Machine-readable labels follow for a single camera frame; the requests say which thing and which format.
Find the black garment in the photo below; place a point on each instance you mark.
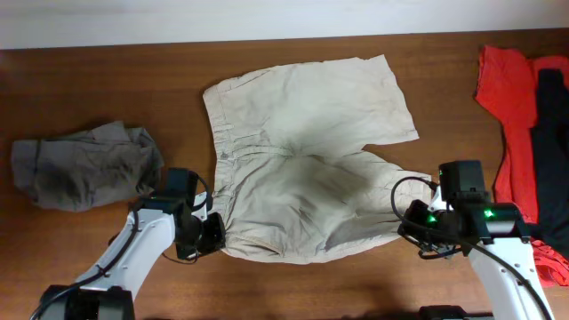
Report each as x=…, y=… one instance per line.
x=550, y=156

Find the beige cargo shorts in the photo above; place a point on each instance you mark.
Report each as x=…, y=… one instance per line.
x=294, y=182

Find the grey crumpled garment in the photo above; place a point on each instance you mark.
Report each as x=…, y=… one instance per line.
x=82, y=170

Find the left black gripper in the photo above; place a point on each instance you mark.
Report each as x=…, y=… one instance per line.
x=213, y=234

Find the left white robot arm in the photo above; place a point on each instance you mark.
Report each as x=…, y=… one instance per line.
x=107, y=290

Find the red garment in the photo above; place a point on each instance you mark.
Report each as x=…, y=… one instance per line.
x=506, y=88

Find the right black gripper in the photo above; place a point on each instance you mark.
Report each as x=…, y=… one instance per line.
x=415, y=219

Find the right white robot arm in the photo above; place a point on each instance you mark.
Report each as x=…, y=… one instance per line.
x=493, y=238

